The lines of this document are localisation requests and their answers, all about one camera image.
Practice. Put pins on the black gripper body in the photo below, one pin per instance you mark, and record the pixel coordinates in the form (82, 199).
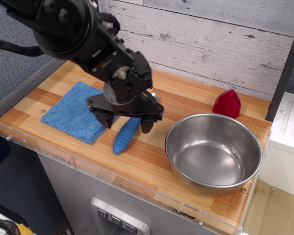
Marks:
(146, 105)

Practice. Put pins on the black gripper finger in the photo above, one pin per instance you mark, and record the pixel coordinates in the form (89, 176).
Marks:
(105, 119)
(146, 126)

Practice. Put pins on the blue handled metal spoon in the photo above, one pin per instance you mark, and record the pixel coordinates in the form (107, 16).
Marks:
(125, 135)

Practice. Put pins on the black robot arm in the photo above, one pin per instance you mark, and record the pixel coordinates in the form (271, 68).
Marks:
(75, 30)

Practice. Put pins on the folded blue towel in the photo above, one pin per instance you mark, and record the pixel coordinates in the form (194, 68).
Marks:
(72, 116)

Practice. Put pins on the stainless steel bowl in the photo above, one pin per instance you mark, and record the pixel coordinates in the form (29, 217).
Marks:
(211, 154)

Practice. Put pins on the grey toy kitchen cabinet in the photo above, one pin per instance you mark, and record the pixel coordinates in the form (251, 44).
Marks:
(75, 191)

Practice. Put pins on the red plastic cone toy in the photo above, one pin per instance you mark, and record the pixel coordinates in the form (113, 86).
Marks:
(228, 103)

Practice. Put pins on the silver control panel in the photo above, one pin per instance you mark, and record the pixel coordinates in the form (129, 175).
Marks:
(113, 221)

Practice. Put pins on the white metal cabinet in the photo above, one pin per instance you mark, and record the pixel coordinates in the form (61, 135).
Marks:
(277, 168)

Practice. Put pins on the clear acrylic guard rail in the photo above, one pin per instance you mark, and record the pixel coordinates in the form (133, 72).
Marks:
(143, 170)

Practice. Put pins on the dark grey right post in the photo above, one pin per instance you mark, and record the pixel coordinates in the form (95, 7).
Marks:
(281, 86)

